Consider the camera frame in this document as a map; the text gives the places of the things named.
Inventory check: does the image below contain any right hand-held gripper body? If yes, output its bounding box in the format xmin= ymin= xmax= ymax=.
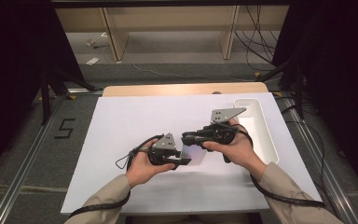
xmin=195 ymin=106 xmax=247 ymax=147

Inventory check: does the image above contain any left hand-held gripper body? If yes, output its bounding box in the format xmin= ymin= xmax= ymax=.
xmin=147 ymin=133 xmax=178 ymax=166

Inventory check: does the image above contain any white plastic container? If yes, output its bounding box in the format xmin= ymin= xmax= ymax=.
xmin=233 ymin=97 xmax=280 ymax=166

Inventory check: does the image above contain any light wooden table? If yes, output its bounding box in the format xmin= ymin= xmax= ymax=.
xmin=102 ymin=81 xmax=269 ymax=98

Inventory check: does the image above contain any metal floor rail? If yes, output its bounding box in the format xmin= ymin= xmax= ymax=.
xmin=281 ymin=91 xmax=358 ymax=224
xmin=0 ymin=88 xmax=103 ymax=224

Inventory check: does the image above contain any left hand-held gripper black cable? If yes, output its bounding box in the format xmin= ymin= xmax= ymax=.
xmin=69 ymin=133 xmax=165 ymax=219

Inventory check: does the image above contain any black curtain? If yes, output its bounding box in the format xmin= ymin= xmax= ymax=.
xmin=0 ymin=0 xmax=87 ymax=185
xmin=271 ymin=0 xmax=358 ymax=194

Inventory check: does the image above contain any small floor debris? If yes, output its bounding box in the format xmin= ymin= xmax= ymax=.
xmin=86 ymin=37 xmax=110 ymax=49

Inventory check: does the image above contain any right hand-held gripper black cable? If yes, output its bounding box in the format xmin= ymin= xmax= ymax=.
xmin=229 ymin=123 xmax=326 ymax=209

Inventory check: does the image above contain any black metal stand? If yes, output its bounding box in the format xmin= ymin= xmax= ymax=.
xmin=40 ymin=66 xmax=97 ymax=125
xmin=255 ymin=59 xmax=306 ymax=120

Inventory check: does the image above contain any bundle of black cables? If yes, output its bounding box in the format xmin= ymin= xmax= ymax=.
xmin=234 ymin=5 xmax=281 ymax=73

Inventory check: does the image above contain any hand-held gripper black cable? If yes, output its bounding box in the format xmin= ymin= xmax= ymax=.
xmin=229 ymin=123 xmax=326 ymax=209
xmin=69 ymin=133 xmax=165 ymax=219

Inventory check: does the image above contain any person's left hand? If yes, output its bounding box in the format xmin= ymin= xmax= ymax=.
xmin=125 ymin=138 xmax=177 ymax=189

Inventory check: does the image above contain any white board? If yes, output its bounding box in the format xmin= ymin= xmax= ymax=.
xmin=60 ymin=91 xmax=324 ymax=217

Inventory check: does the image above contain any person's right hand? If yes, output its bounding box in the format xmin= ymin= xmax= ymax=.
xmin=202 ymin=119 xmax=269 ymax=184

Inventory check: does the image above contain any light wooden shelf unit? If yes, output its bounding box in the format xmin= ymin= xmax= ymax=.
xmin=55 ymin=5 xmax=290 ymax=63

